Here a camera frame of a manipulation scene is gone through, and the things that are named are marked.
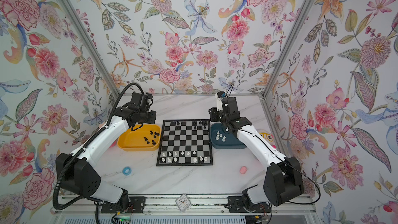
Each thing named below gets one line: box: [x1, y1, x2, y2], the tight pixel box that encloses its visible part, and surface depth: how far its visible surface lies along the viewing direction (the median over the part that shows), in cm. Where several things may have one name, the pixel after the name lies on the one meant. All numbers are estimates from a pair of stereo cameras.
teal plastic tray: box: [209, 122, 247, 150], surface depth 97 cm
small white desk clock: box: [175, 193, 192, 213], surface depth 75 cm
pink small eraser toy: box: [239, 165, 248, 175], surface depth 85 cm
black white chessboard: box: [155, 118, 213, 167], surface depth 95 cm
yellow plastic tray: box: [117, 124, 162, 152], surface depth 97 cm
